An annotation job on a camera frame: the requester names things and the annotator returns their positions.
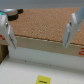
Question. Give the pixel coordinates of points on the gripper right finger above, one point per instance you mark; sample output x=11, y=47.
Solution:
x=73, y=28

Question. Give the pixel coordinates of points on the wooden drawer box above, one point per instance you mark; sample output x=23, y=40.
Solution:
x=41, y=23

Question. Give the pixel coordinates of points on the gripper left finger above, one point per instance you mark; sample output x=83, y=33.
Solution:
x=7, y=31

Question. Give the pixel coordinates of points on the wooden drawer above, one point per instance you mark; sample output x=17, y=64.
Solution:
x=40, y=63

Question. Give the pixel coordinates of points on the yellow block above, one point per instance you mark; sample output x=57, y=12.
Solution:
x=43, y=80

